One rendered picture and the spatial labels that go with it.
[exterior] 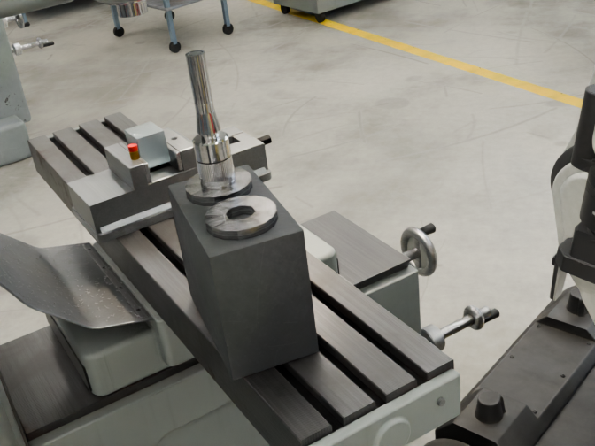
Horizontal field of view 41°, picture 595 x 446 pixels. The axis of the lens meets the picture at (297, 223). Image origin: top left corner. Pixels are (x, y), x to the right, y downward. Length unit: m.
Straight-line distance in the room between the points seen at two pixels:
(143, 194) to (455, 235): 1.83
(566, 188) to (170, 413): 0.76
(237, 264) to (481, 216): 2.31
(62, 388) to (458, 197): 2.21
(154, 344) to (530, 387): 0.66
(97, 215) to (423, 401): 0.67
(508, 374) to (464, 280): 1.32
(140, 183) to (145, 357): 0.30
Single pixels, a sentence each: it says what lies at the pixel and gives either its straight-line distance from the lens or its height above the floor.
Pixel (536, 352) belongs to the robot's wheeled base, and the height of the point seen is 0.59.
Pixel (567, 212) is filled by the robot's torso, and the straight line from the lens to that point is 1.22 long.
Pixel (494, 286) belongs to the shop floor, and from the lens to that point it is 2.79.
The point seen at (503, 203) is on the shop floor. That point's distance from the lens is 3.29.
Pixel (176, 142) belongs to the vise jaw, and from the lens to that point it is 1.46.
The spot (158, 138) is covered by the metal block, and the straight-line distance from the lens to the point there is 1.43.
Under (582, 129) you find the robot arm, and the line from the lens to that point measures 0.98.
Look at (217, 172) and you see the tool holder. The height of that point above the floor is 1.14.
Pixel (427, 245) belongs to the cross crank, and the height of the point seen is 0.66.
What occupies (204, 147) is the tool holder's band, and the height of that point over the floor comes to 1.18.
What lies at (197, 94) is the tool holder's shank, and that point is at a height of 1.24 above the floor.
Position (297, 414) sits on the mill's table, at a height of 0.92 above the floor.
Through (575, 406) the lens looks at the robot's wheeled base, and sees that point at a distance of 1.51.
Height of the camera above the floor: 1.58
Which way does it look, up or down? 29 degrees down
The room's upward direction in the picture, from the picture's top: 7 degrees counter-clockwise
